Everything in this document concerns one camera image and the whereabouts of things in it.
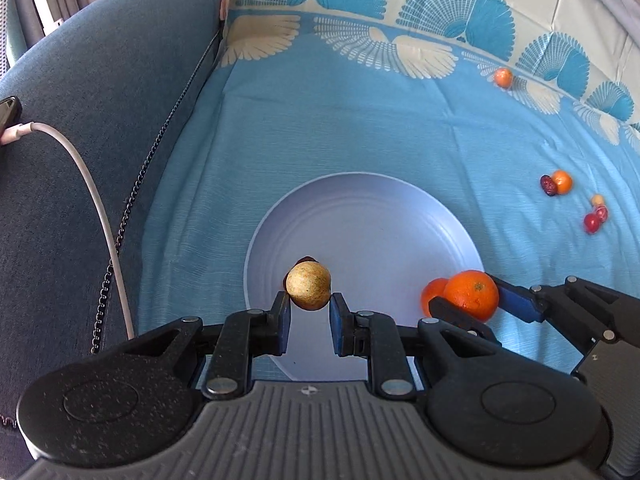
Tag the small orange top cluster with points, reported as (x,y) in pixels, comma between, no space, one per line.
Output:
(563,182)

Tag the blue patterned cloth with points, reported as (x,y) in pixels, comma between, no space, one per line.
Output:
(304,88)

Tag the light blue round plate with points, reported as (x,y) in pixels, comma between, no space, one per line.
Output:
(382,240)

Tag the tan longan fruit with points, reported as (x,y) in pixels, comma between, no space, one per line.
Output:
(308,284)

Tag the black smartphone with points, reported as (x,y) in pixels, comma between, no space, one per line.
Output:
(10,112)

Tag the dark red jujube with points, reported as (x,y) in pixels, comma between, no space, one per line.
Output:
(548,185)
(306,259)

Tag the small orange lowest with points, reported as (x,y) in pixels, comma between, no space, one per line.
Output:
(432,290)

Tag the red candy fruit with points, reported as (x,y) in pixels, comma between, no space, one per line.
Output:
(601,212)

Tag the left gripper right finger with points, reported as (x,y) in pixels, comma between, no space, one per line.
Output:
(374,337)

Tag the red cherry tomato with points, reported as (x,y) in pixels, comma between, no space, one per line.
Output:
(592,223)

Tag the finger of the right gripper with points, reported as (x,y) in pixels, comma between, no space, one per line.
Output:
(521,302)
(445,311)

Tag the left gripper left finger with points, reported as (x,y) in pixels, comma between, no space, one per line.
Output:
(241,338)

